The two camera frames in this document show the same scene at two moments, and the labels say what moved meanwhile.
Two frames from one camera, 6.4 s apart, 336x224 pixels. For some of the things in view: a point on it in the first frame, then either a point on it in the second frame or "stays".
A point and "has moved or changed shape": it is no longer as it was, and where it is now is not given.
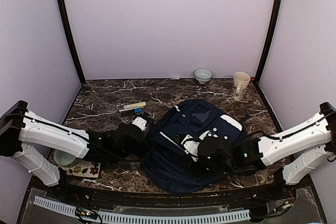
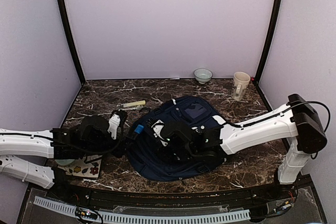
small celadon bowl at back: [202, 75] stays
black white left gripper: [140, 150] -> [117, 134]
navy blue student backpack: [167, 167] has moved or changed shape
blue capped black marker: [137, 110] has moved or changed shape
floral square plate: [83, 168] stays
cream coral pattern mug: [241, 80] stays
